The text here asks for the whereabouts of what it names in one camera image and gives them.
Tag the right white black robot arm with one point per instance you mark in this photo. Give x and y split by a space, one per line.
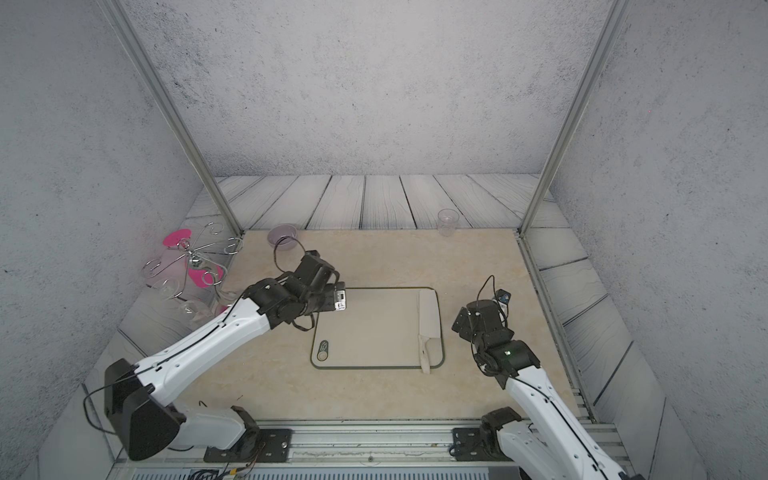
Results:
546 440

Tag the aluminium frame post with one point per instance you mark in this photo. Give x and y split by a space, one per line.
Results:
131 43
610 30

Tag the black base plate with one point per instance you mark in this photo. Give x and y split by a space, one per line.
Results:
273 445
472 444

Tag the small purple bowl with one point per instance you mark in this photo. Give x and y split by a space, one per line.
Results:
283 237

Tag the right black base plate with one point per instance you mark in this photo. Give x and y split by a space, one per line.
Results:
472 444

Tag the right aluminium frame post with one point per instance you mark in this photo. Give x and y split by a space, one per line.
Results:
610 30

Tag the clear plastic cup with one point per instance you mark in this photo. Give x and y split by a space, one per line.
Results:
447 221

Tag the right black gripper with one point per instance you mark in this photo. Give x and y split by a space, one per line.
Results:
466 330

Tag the beige cutting board green rim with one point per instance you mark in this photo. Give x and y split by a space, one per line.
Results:
381 329

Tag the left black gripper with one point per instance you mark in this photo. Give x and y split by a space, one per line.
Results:
333 302

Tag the metal glass holder stand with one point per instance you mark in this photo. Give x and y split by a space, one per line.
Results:
188 278

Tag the left aluminium frame post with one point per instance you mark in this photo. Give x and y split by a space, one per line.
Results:
131 43

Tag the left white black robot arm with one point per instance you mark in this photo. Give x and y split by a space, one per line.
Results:
139 398

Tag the aluminium front rail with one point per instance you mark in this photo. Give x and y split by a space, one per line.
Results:
337 450

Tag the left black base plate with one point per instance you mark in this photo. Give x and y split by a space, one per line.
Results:
273 445

